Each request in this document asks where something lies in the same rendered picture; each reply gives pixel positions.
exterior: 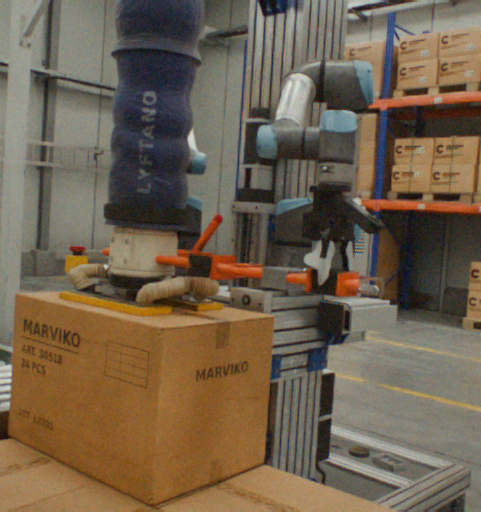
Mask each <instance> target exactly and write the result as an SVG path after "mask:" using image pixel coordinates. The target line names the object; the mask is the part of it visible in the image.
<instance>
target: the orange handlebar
mask: <svg viewBox="0 0 481 512"><path fill-rule="evenodd" d="M190 252H191V251H184V250H178V252H177V256H169V257H168V256H160V255H159V256H157V257H156V259H155V260H156V262H157V263H159V264H166V265H174V266H181V267H188V259H186V258H187V256H188V255H189V253H190ZM102 255H103V256H108V257H110V248H109V247H107V248H103V250H102ZM261 266H263V265H261V264H253V263H244V262H241V263H229V264H224V263H218V264H217V267H216V268H217V272H218V273H225V274H232V275H229V276H232V277H239V278H248V279H252V278H262V275H263V273H262V272H263V267H261ZM306 277H307V273H298V274H296V273H289V274H288V275H287V277H286V278H287V281H288V282H291V283H298V284H306ZM360 286H361V284H360V282H359V281H358V280H356V279H355V280H346V281H344V284H343V287H344V289H346V290H357V289H359V288H360Z"/></svg>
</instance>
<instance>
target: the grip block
mask: <svg viewBox="0 0 481 512"><path fill-rule="evenodd" d="M235 260H237V256H235V255H213V253H189V255H188V271H187V276H188V277H203V278H209V276H210V280H230V279H234V277H232V276H229V275H232V274H225V273H218V272H217V268H216V267H217V264H218V263H224V264H229V263H235Z"/></svg>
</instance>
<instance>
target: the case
mask: <svg viewBox="0 0 481 512"><path fill-rule="evenodd" d="M169 307H172V306H169ZM273 331H274V316H271V315H266V313H260V312H254V311H248V310H243V309H237V308H231V307H225V306H223V309H221V310H208V311H192V310H187V309H182V308H177V307H172V315H160V316H147V317H140V316H135V315H131V313H125V312H120V311H116V310H111V309H107V308H101V307H97V306H92V305H88V304H83V303H78V302H73V301H69V300H64V299H60V291H51V292H27V294H16V297H15V317H14V336H13V357H12V377H11V397H10V417H9V436H10V437H13V438H15V439H17V440H19V441H21V442H23V443H25V444H27V445H29V446H32V447H34V448H36V449H38V450H40V451H42V452H44V454H46V455H48V456H50V457H53V458H56V459H58V460H60V461H62V462H64V463H66V464H68V465H70V466H72V467H74V468H76V469H79V470H81V471H83V472H85V473H87V474H89V476H91V477H94V478H96V479H98V480H101V481H103V482H105V483H107V484H109V485H111V486H113V487H115V488H117V489H119V490H121V491H124V492H126V493H128V494H130V495H132V496H134V498H137V499H139V500H141V501H143V502H146V503H148V504H150V505H152V506H155V505H158V504H160V503H163V502H165V501H169V500H172V499H174V498H177V497H180V495H182V494H185V493H187V492H190V491H194V490H196V489H199V488H201V487H204V486H207V485H209V484H212V483H216V482H218V481H221V480H223V479H226V478H229V477H231V476H234V475H238V474H240V473H243V472H245V470H248V469H251V468H253V467H256V466H259V465H262V464H264V461H265V446H266V433H267V418H268V404H269V389H270V374H271V360H272V346H273Z"/></svg>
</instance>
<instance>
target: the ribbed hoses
mask: <svg viewBox="0 0 481 512"><path fill-rule="evenodd" d="M106 266H107V265H106ZM106 266H104V264H103V265H102V264H100V265H99V264H98V263H97V264H85V265H84V264H83V265H79V266H76V267H73V268H72V269H70V270H69V275H68V279H69V281H70V282H71V283H73V284H74V285H75V286H76V288H77V290H79V291H84V290H90V289H91V288H92V285H91V283H90V280H89V279H90V278H101V279H103V278H104V273H103V267H104V268H106ZM219 290H220V285H219V283H218V282H217V281H214V280H210V279H208V278H200V277H191V278H190V277H188V278H187V277H177V278H175V279H169V280H166V281H165V280H164V281H163V282H162V281H161V282H160V283H159V282H158V283H157V282H156V283H148V284H147V285H144V286H143V287H142V288H141V289H140V291H139V293H138V296H137V298H136V301H137V303H139V304H152V303H153V301H154V300H156V299H157V300H158V299H159V298H161V299H162V298H163V297H164V298H166V297H170V296H175V295H179V294H184V293H186V291H188V293H189V291H191V296H192V298H194V299H195V300H197V301H205V300H206V299H207V298H208V297H211V296H214V295H217V294H218V293H219Z"/></svg>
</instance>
